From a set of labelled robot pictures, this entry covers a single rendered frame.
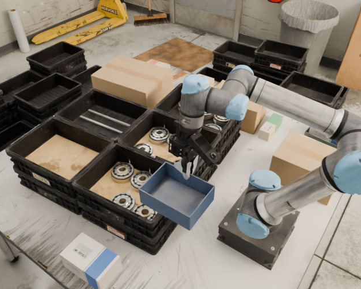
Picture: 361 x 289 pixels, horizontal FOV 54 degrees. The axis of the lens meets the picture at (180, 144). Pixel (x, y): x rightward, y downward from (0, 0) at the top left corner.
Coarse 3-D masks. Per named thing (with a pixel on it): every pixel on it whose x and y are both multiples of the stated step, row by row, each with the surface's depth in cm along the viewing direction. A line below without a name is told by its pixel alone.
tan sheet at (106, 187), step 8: (104, 176) 158; (96, 184) 155; (104, 184) 155; (112, 184) 155; (120, 184) 155; (128, 184) 155; (96, 192) 151; (104, 192) 151; (112, 192) 151; (120, 192) 151; (128, 192) 151; (136, 192) 151; (136, 200) 148
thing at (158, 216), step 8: (112, 144) 160; (120, 144) 159; (104, 152) 156; (136, 152) 156; (96, 160) 152; (152, 160) 152; (88, 168) 148; (80, 176) 145; (72, 184) 141; (80, 192) 141; (88, 192) 138; (96, 200) 138; (104, 200) 135; (112, 208) 135; (120, 208) 132; (128, 216) 132; (136, 216) 130; (160, 216) 131; (144, 224) 129; (152, 224) 128
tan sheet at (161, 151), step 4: (148, 132) 182; (144, 136) 179; (148, 136) 179; (140, 140) 177; (144, 140) 177; (152, 144) 175; (156, 144) 175; (160, 144) 175; (164, 144) 175; (152, 148) 173; (156, 148) 173; (160, 148) 173; (164, 148) 173; (156, 152) 170; (160, 152) 170; (164, 152) 170; (168, 152) 170; (160, 156) 168; (164, 156) 168; (168, 156) 168; (172, 156) 168; (168, 160) 166; (172, 160) 166
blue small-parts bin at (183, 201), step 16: (160, 176) 122; (176, 176) 123; (192, 176) 117; (144, 192) 112; (160, 192) 120; (176, 192) 120; (192, 192) 120; (208, 192) 117; (160, 208) 112; (176, 208) 115; (192, 208) 115; (192, 224) 109
